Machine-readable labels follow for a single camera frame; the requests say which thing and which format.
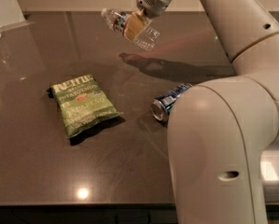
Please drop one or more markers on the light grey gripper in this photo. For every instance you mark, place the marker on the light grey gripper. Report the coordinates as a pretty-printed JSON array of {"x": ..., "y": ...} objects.
[{"x": 152, "y": 4}]

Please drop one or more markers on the clear plastic water bottle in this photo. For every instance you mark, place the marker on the clear plastic water bottle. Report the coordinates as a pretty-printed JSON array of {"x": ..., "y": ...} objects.
[{"x": 116, "y": 20}]

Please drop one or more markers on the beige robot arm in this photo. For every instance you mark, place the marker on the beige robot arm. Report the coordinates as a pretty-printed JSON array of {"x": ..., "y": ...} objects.
[{"x": 218, "y": 129}]

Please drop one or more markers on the blue soda can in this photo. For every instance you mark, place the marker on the blue soda can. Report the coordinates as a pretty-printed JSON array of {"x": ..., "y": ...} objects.
[{"x": 162, "y": 104}]

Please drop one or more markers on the green kettle chips bag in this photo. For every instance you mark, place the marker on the green kettle chips bag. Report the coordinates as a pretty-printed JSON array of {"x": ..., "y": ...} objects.
[{"x": 83, "y": 104}]

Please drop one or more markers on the white panel at top left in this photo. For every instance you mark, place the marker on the white panel at top left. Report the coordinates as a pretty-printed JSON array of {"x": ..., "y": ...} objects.
[{"x": 11, "y": 16}]

